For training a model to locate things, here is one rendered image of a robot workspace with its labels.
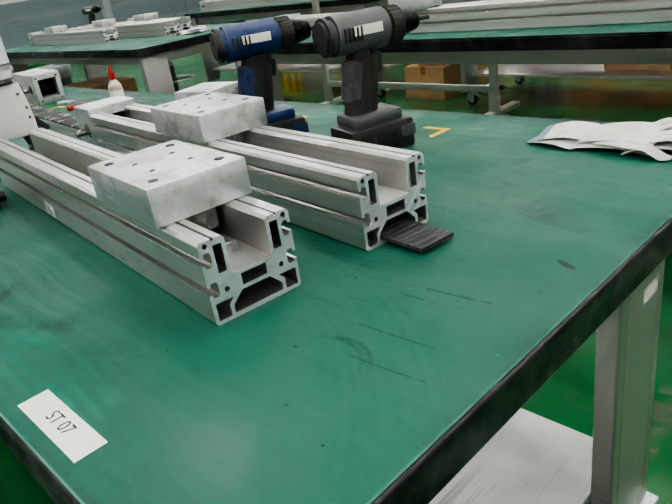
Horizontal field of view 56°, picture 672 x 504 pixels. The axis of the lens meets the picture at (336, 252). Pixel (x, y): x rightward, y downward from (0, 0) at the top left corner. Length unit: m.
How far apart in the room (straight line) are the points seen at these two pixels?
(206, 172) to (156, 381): 0.21
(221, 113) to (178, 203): 0.32
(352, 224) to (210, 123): 0.31
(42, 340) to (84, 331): 0.04
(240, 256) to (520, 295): 0.27
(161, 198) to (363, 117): 0.46
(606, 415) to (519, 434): 0.26
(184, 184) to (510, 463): 0.82
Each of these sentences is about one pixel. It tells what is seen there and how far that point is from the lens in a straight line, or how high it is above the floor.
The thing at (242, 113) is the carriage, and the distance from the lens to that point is 0.95.
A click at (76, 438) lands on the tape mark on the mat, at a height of 0.78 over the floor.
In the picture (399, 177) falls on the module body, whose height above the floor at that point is 0.84.
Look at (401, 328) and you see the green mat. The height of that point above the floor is 0.78.
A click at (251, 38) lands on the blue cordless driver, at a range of 1.12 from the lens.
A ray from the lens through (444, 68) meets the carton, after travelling 4.92.
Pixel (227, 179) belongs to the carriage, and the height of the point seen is 0.89.
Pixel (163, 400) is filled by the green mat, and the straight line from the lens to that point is 0.53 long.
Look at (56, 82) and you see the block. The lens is 2.32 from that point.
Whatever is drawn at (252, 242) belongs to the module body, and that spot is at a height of 0.83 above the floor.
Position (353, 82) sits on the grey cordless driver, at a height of 0.90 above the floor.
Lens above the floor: 1.07
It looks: 25 degrees down
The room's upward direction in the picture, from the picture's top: 9 degrees counter-clockwise
